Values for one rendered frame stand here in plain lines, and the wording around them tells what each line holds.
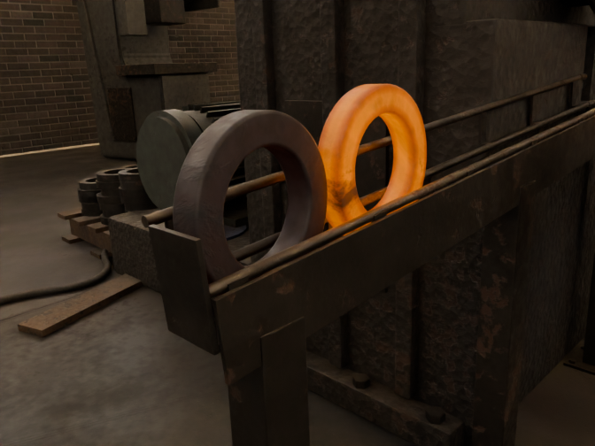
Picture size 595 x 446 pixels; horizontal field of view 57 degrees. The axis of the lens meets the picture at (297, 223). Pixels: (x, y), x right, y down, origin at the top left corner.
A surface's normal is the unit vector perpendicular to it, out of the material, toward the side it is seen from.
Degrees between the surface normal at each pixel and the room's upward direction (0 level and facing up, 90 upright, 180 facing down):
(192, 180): 63
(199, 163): 55
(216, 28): 90
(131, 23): 90
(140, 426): 0
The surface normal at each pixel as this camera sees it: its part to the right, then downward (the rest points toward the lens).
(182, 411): -0.04, -0.96
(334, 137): -0.62, -0.24
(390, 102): 0.73, 0.15
